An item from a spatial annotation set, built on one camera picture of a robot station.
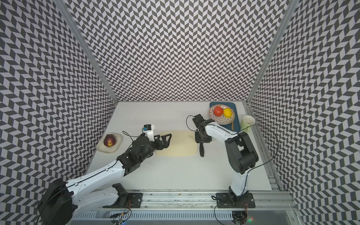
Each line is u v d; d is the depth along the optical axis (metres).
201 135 0.79
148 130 0.69
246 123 0.94
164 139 0.70
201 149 0.91
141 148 0.59
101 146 0.92
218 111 1.05
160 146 0.69
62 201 0.39
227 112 1.05
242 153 0.48
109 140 0.89
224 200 0.72
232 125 1.02
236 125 1.02
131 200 0.72
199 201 0.75
